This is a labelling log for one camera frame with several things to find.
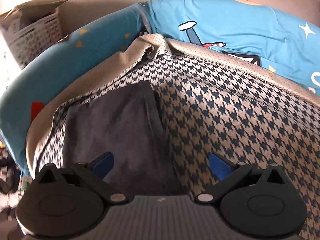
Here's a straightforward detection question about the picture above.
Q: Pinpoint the black garment red print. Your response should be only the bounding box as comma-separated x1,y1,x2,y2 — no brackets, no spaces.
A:
62,81,183,196

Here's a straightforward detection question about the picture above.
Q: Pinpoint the houndstooth mattress cover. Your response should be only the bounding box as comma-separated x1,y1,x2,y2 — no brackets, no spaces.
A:
34,41,319,239

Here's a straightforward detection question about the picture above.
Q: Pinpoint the black plush slipper lower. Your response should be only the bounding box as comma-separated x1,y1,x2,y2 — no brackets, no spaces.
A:
0,148,21,194

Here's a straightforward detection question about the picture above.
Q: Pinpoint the blue cartoon print bedsheet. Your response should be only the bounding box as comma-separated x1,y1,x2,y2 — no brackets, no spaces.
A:
1,0,319,176

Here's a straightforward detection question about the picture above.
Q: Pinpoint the white laundry basket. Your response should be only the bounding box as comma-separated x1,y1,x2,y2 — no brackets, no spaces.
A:
1,0,67,69

